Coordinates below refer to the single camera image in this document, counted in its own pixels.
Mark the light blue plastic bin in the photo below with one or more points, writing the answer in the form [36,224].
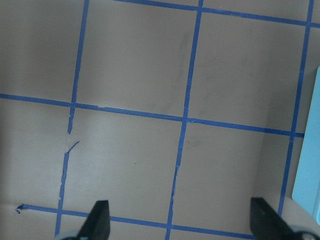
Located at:
[306,189]

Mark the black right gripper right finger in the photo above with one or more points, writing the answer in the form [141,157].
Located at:
[266,224]

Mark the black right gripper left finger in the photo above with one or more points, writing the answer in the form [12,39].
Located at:
[97,225]

